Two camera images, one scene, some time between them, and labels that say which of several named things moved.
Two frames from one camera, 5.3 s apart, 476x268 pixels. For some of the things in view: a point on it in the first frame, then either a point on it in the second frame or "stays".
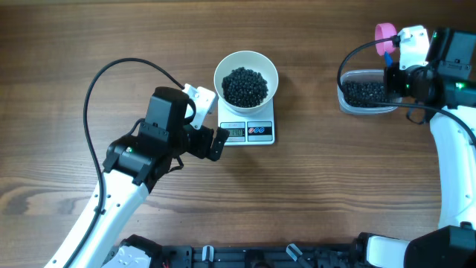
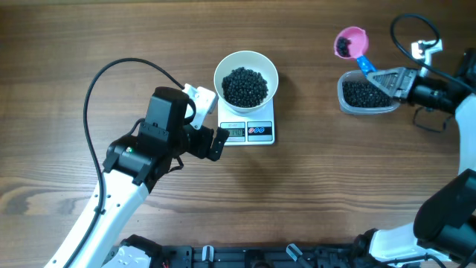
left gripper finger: (218, 144) stays
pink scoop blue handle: (384, 30) to (352, 42)
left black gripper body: (196, 142) stays
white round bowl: (245, 81) stays
